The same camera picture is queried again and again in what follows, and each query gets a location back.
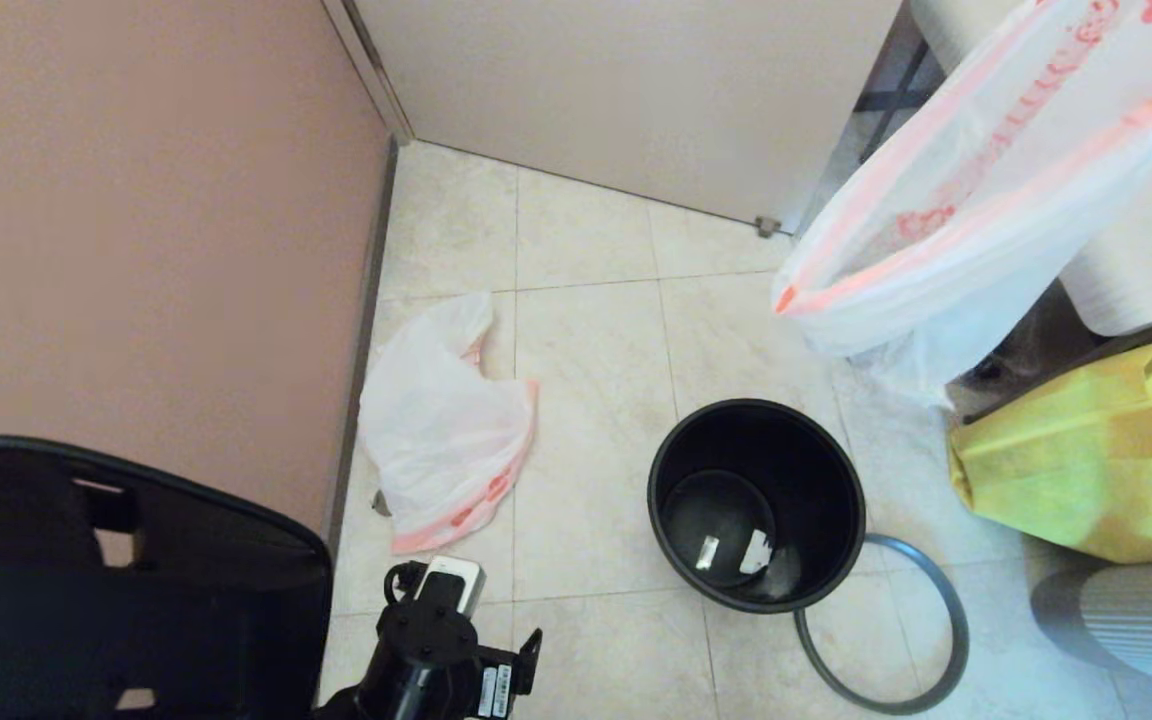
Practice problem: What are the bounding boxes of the yellow fabric bag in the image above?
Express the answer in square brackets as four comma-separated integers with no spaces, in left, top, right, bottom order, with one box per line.
[948,340,1152,564]

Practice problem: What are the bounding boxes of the light wood grain table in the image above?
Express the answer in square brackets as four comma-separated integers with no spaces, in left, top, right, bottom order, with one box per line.
[856,0,1152,338]

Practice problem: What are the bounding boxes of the white ribbed round stool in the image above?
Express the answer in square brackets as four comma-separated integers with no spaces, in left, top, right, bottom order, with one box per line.
[1031,560,1152,691]

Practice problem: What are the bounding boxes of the white door frame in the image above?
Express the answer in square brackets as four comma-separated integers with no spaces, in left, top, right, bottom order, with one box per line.
[324,0,415,146]

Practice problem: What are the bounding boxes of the fresh white pink-trimmed bag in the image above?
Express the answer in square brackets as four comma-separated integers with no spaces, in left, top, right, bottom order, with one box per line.
[358,292,540,556]

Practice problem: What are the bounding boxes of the black bin ring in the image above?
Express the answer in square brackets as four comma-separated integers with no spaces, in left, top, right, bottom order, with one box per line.
[794,533,970,716]

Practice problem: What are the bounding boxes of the black round trash bin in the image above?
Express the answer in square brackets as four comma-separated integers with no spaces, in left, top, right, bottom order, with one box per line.
[647,398,867,614]

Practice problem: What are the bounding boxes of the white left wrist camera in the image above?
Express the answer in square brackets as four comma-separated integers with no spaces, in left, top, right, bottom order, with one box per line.
[414,555,487,619]

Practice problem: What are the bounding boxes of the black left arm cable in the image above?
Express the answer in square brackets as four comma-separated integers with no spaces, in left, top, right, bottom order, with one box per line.
[383,562,429,606]

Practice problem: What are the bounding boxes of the grey metal baseboard strip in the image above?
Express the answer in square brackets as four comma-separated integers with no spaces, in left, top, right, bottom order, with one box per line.
[321,135,402,556]

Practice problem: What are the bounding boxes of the white door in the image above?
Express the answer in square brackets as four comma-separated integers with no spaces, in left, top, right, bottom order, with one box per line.
[351,0,907,236]

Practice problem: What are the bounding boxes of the white plastic bag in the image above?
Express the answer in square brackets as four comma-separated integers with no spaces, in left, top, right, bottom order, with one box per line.
[771,0,1152,406]

